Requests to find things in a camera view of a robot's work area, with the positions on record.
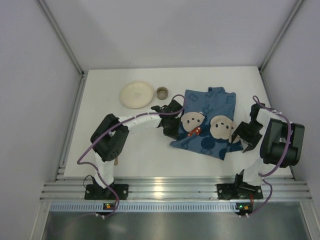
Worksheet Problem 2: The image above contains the blue bear print cloth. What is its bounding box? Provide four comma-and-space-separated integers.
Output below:
170, 87, 243, 161

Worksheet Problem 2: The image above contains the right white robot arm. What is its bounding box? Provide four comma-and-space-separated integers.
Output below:
231, 103, 305, 189

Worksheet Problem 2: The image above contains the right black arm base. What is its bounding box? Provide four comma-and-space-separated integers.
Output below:
216, 170, 263, 200

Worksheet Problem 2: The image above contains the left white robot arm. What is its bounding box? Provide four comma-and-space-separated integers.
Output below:
90, 99, 183, 191

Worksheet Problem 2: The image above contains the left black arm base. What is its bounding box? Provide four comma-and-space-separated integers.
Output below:
84, 175, 129, 200

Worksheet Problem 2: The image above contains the cream round plate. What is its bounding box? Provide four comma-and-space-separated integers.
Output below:
118, 80, 155, 109

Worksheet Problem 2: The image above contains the gold spoon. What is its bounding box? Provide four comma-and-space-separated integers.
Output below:
114, 158, 119, 166

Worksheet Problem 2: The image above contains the aluminium mounting rail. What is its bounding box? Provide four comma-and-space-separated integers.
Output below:
40, 165, 312, 202

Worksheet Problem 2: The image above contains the perforated grey cable tray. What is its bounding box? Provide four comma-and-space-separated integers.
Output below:
50, 201, 252, 213

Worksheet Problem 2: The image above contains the right aluminium frame post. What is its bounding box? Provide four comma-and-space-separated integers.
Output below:
258, 0, 306, 74

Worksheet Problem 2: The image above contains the aluminium frame post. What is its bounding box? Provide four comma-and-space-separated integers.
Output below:
35, 0, 85, 77
258, 0, 306, 74

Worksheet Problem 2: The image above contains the left aluminium frame post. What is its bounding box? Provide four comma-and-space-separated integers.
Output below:
35, 0, 85, 77

